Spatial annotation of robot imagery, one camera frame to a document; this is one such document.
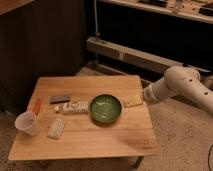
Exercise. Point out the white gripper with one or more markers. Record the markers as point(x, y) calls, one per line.
point(150, 95)

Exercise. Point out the green ceramic bowl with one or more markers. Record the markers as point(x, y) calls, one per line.
point(105, 108)

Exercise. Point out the white tube bottle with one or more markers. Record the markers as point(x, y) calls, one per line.
point(72, 107)

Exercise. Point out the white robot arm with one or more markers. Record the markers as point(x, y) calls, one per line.
point(177, 80)

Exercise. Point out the grey metal beam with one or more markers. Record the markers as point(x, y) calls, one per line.
point(131, 56)

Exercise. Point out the wooden table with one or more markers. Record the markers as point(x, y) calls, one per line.
point(131, 135)

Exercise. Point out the dark grey rectangular block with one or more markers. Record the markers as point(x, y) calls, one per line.
point(59, 99)

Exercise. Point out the metal vertical pole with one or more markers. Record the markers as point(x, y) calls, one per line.
point(97, 33)

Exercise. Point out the white paper cup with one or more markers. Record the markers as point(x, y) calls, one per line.
point(27, 123)

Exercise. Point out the workbench shelf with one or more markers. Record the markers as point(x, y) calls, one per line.
point(186, 9)

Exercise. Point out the dark wooden cabinet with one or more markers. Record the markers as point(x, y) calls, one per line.
point(42, 38)

